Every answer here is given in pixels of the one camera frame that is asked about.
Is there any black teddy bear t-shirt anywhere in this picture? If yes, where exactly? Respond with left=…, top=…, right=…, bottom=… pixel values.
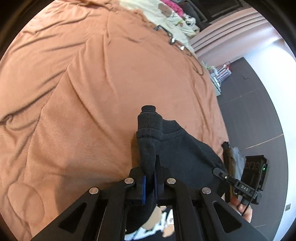
left=125, top=105, right=229, bottom=240

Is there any folded grey clothes pile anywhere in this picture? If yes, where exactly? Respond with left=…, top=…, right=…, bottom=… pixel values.
left=221, top=142, right=245, bottom=204

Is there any person's right hand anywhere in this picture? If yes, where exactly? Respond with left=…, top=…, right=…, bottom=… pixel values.
left=228, top=194, right=253, bottom=223

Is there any white bedside table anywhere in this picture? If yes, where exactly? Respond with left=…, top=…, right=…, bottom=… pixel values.
left=202, top=61, right=232, bottom=96

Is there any orange-brown bed blanket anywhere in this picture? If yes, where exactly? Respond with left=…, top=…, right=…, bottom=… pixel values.
left=1, top=1, right=228, bottom=240

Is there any right pink curtain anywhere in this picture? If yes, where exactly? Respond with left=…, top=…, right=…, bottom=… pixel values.
left=190, top=8, right=282, bottom=66

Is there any cream bed sheet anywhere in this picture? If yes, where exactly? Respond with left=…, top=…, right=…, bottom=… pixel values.
left=119, top=1, right=200, bottom=53

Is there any pink garment on bed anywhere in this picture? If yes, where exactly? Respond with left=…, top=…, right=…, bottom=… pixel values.
left=162, top=0, right=184, bottom=17

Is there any black cable on bed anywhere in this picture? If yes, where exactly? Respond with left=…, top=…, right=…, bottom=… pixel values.
left=153, top=24, right=205, bottom=76

